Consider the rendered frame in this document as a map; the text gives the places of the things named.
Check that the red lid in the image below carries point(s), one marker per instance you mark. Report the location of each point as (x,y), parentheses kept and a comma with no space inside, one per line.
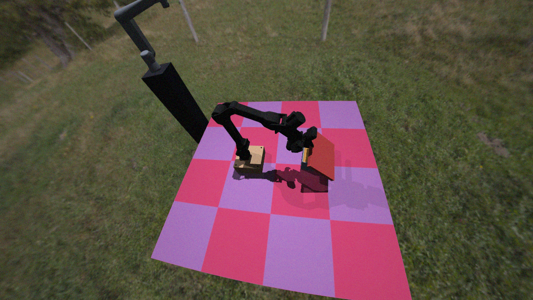
(321,157)

